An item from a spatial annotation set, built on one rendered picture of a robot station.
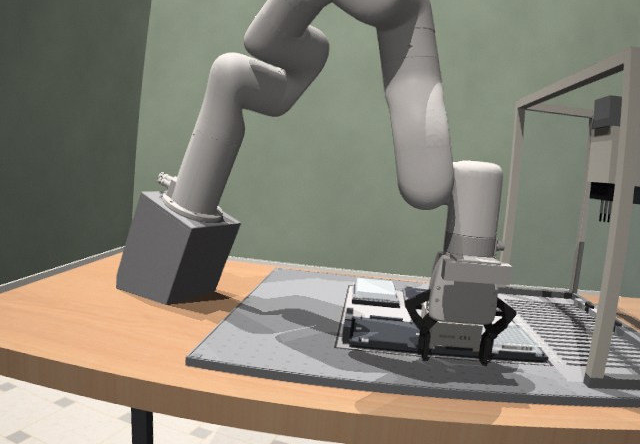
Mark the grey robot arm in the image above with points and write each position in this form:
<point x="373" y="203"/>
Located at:
<point x="427" y="176"/>

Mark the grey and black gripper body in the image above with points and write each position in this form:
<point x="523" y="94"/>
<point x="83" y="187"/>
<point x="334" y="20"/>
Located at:
<point x="460" y="302"/>

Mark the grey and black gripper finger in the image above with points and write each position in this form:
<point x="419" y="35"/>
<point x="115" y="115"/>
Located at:
<point x="424" y="324"/>
<point x="493" y="330"/>

